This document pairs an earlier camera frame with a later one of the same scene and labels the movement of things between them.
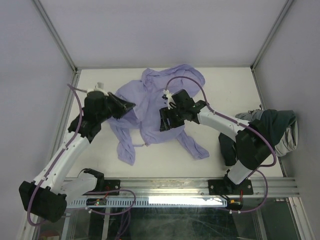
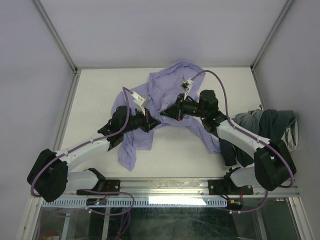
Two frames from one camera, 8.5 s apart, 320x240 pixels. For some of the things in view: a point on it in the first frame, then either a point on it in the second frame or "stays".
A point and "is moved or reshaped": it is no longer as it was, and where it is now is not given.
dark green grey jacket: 280,127 stays
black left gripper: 122,106 -> 149,122
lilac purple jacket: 140,126 is moved or reshaped
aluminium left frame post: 55,35 stays
